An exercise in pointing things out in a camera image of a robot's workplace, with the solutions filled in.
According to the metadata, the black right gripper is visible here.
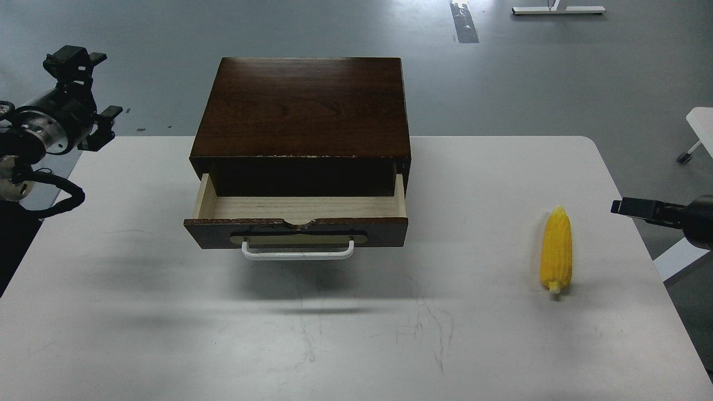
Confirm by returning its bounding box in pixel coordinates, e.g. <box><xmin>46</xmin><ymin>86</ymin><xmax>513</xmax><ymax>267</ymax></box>
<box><xmin>611</xmin><ymin>195</ymin><xmax>712</xmax><ymax>251</ymax></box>

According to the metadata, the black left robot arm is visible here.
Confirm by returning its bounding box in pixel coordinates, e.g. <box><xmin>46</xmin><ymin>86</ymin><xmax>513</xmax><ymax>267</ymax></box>
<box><xmin>1</xmin><ymin>45</ymin><xmax>122</xmax><ymax>290</ymax></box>

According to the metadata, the white table leg base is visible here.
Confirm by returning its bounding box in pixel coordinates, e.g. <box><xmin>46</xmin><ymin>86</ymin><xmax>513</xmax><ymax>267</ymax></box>
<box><xmin>511</xmin><ymin>1</ymin><xmax>607</xmax><ymax>16</ymax></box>

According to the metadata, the white furniture with caster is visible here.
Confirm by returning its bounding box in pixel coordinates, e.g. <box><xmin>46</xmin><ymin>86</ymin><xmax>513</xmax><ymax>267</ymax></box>
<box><xmin>676</xmin><ymin>106</ymin><xmax>712</xmax><ymax>165</ymax></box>

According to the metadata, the dark wooden drawer cabinet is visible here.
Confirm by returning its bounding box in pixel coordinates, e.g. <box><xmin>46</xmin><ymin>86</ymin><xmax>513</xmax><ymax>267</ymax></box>
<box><xmin>189</xmin><ymin>57</ymin><xmax>412</xmax><ymax>197</ymax></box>

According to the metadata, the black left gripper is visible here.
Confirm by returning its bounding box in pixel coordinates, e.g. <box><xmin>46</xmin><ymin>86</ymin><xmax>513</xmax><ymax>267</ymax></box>
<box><xmin>14</xmin><ymin>46</ymin><xmax>123</xmax><ymax>155</ymax></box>

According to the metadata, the black floor tape strip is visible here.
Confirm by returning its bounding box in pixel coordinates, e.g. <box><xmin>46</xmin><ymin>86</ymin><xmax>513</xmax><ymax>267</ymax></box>
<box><xmin>449</xmin><ymin>1</ymin><xmax>480</xmax><ymax>44</ymax></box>

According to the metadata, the wooden drawer with white handle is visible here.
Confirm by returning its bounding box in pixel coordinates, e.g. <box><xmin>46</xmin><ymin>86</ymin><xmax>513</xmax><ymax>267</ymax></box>
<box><xmin>184</xmin><ymin>174</ymin><xmax>408</xmax><ymax>261</ymax></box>

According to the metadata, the yellow corn cob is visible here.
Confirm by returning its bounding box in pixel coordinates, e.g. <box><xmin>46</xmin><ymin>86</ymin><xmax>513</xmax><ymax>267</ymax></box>
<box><xmin>540</xmin><ymin>205</ymin><xmax>573</xmax><ymax>295</ymax></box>

